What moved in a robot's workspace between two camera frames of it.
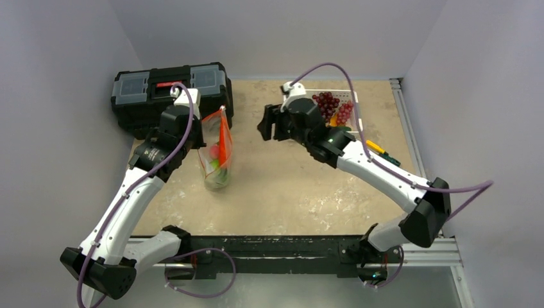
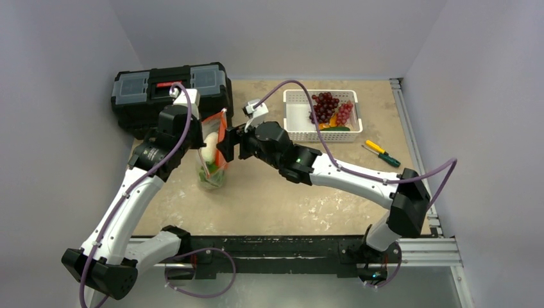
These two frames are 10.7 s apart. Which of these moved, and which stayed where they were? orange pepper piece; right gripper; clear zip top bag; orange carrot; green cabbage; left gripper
Moved: green cabbage; right gripper
Stayed: clear zip top bag; orange carrot; orange pepper piece; left gripper
